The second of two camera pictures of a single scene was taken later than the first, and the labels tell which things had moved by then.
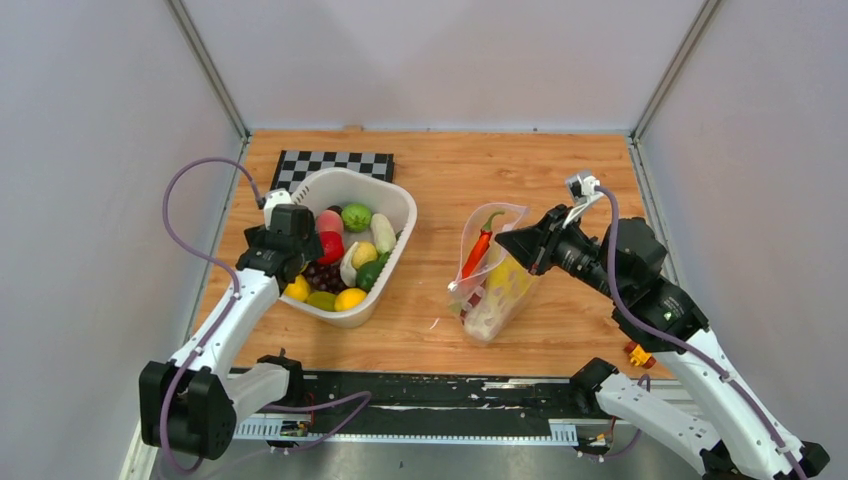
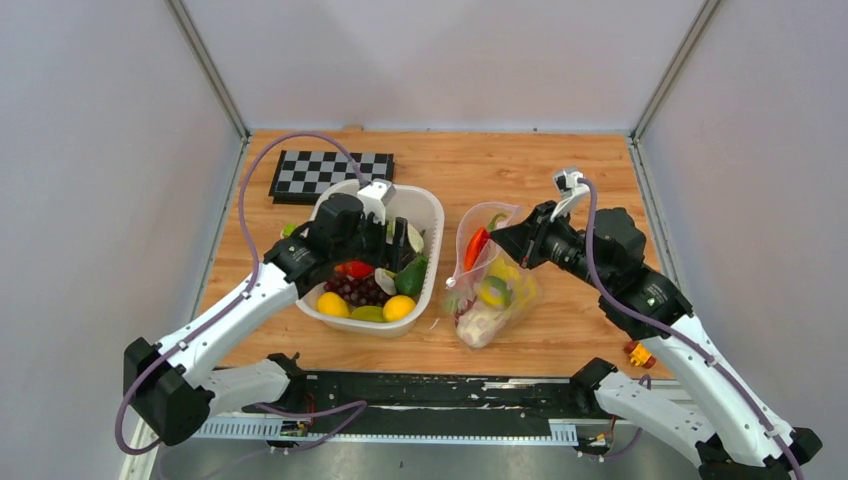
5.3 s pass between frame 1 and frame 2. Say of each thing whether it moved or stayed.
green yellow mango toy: moved
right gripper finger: stayed
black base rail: stayed
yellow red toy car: stayed
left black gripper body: moved
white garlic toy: moved
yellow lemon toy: moved
